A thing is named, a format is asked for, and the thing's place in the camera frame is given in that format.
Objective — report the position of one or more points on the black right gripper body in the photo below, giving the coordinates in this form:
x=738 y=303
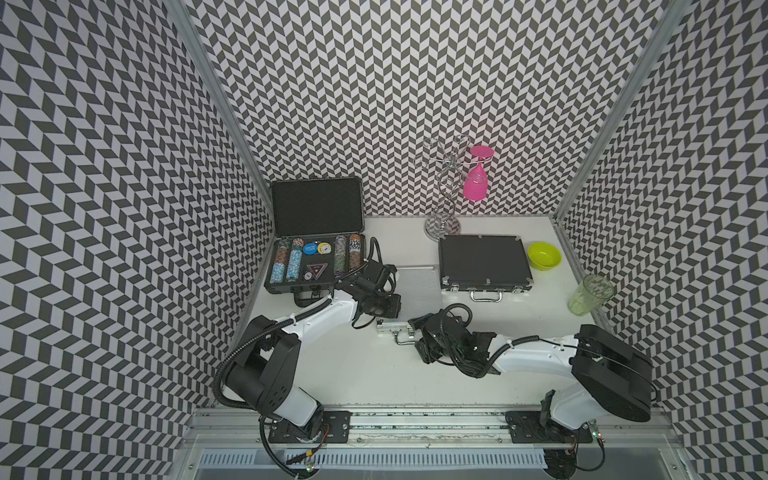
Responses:
x=431 y=350

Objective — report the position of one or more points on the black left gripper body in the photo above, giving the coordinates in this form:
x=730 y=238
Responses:
x=386 y=306

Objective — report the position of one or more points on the small silver poker case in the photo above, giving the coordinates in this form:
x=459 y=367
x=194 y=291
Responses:
x=420 y=294

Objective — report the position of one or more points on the black carbon poker case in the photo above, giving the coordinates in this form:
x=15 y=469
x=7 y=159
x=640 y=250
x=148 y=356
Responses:
x=485 y=266

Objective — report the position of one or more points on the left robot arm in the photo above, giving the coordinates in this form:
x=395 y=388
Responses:
x=260 y=371

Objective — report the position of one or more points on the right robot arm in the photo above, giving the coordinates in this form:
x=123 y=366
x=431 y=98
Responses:
x=608 y=376

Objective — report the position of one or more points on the large black poker case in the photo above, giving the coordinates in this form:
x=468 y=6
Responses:
x=315 y=221

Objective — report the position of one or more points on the black red triangle plaque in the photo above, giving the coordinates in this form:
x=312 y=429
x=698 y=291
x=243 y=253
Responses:
x=315 y=271

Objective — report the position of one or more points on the lime green bowl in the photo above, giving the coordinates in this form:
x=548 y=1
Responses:
x=543 y=256

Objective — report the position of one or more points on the pink wine glass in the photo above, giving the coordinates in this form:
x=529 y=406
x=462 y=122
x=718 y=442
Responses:
x=476 y=184

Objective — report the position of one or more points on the green translucent cup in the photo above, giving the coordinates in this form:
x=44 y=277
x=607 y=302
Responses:
x=593 y=292

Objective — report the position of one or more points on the chrome wire glass rack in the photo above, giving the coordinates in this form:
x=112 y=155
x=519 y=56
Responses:
x=448 y=157

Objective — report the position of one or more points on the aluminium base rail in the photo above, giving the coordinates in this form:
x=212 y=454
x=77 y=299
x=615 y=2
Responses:
x=421 y=426

